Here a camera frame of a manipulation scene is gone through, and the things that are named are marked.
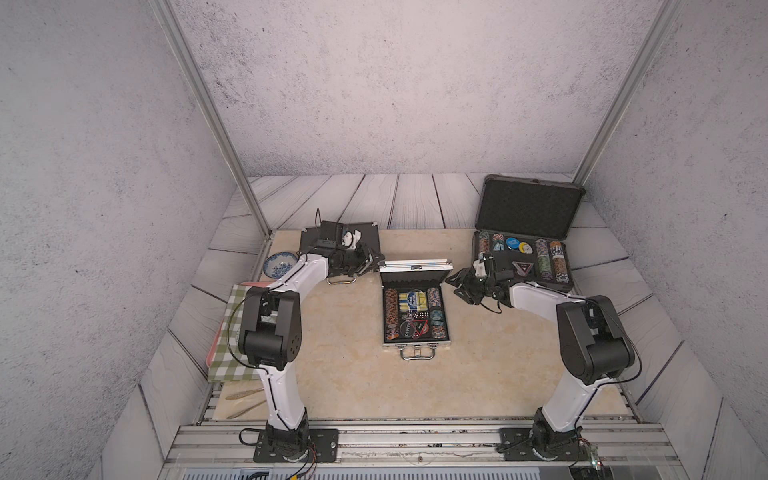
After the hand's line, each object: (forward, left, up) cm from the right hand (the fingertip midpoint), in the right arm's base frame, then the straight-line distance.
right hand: (449, 282), depth 94 cm
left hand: (+3, +19, +7) cm, 21 cm away
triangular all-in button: (+10, -27, -6) cm, 29 cm away
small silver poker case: (-5, +10, -6) cm, 13 cm away
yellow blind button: (+18, -29, -4) cm, 35 cm away
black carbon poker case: (-3, +35, +22) cm, 42 cm away
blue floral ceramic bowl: (+11, +59, -4) cm, 60 cm away
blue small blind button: (+21, -26, -5) cm, 34 cm away
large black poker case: (+27, -30, -1) cm, 40 cm away
